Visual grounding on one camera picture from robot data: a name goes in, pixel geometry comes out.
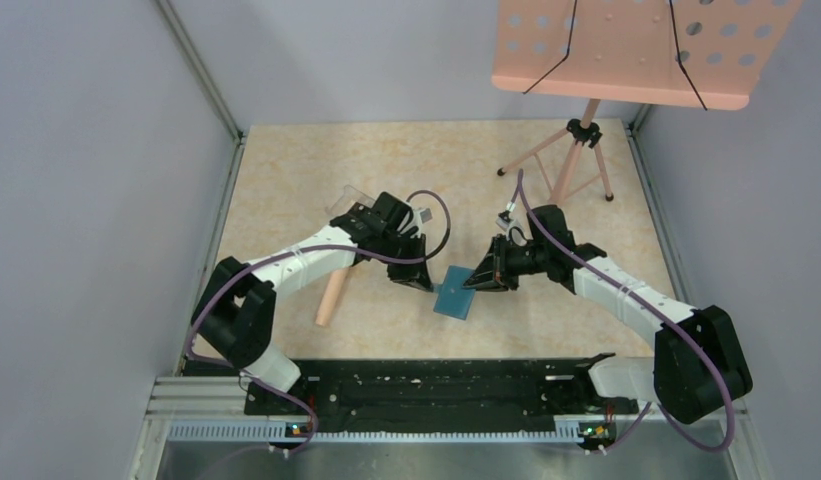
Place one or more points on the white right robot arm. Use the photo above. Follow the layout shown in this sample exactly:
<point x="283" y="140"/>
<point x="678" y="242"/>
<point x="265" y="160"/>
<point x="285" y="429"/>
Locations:
<point x="697" y="359"/>

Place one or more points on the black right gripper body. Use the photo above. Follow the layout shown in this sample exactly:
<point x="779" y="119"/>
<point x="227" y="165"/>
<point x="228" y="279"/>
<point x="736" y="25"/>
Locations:
<point x="523" y="260"/>

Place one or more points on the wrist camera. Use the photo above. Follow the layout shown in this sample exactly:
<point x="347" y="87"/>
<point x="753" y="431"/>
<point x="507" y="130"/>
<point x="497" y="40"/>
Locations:
<point x="420" y="216"/>
<point x="511" y="227"/>

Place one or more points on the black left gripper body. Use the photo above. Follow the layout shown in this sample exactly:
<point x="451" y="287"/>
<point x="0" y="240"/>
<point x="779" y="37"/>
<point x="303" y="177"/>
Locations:
<point x="408" y="245"/>

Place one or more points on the blue leather card holder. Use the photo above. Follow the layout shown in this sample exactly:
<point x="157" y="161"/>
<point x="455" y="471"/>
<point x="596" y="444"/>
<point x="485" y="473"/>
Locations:
<point x="453" y="299"/>

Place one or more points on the clear acrylic card box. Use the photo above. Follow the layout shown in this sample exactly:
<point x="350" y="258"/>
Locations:
<point x="348" y="200"/>

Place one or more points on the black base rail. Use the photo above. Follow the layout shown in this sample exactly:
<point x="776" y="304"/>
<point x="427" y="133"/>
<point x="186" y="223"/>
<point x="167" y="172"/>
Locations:
<point x="440" y="396"/>

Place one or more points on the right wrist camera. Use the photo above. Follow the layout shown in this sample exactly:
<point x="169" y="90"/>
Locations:
<point x="511" y="227"/>

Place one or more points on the pink music stand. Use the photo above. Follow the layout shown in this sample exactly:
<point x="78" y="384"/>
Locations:
<point x="707" y="54"/>

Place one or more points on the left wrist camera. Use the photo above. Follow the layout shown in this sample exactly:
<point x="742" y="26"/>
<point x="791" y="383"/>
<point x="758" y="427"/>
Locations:
<point x="420" y="216"/>

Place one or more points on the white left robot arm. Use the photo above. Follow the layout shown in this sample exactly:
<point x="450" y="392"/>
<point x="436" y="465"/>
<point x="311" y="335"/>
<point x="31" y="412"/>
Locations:
<point x="235" y="313"/>

